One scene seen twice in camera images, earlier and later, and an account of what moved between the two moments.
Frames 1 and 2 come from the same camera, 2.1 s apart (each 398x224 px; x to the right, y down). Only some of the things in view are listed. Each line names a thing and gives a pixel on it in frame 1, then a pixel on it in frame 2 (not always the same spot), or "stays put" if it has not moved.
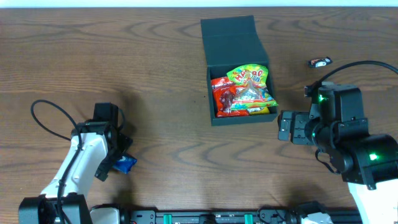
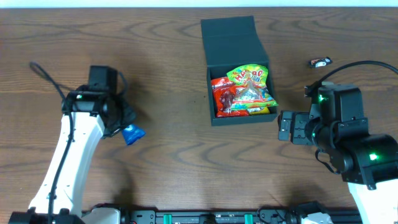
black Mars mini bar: (319, 62) stays put
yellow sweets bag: (260, 111) stays put
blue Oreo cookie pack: (125, 164) to (132, 134)
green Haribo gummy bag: (250, 90) stays put
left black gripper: (113, 160) to (127, 115)
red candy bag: (224, 92) stays put
